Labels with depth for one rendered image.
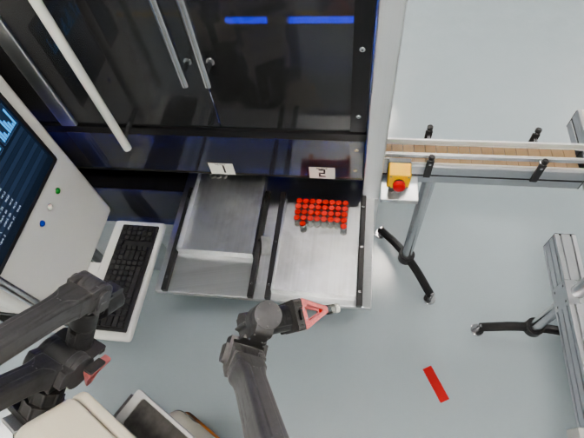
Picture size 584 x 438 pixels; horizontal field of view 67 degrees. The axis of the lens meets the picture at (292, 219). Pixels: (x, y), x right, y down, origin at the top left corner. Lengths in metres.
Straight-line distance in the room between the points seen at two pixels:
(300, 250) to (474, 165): 0.67
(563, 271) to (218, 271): 1.31
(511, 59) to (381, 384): 2.41
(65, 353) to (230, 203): 0.77
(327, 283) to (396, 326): 0.95
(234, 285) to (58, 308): 0.64
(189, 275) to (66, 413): 0.67
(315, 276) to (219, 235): 0.37
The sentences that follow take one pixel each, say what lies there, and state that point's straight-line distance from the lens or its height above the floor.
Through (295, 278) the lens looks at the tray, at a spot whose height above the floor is 0.88.
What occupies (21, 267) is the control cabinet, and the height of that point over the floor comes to 1.11.
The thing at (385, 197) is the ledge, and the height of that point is 0.88.
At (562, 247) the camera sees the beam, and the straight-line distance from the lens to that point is 2.06.
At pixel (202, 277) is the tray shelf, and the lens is 1.49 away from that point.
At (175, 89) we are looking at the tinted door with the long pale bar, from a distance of 1.31.
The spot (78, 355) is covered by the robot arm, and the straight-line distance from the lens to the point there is 1.11.
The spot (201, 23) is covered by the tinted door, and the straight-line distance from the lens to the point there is 1.14.
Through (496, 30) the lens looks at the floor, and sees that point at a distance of 3.83.
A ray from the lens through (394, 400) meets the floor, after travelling 2.23.
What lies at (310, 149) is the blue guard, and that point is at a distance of 1.38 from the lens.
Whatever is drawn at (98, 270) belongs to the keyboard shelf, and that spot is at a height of 0.80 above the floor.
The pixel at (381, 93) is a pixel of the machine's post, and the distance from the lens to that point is 1.20.
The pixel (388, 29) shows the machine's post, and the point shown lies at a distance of 1.08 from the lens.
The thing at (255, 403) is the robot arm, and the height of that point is 1.47.
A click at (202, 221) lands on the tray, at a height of 0.88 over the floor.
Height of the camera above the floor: 2.19
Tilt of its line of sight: 59 degrees down
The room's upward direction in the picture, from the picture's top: 10 degrees counter-clockwise
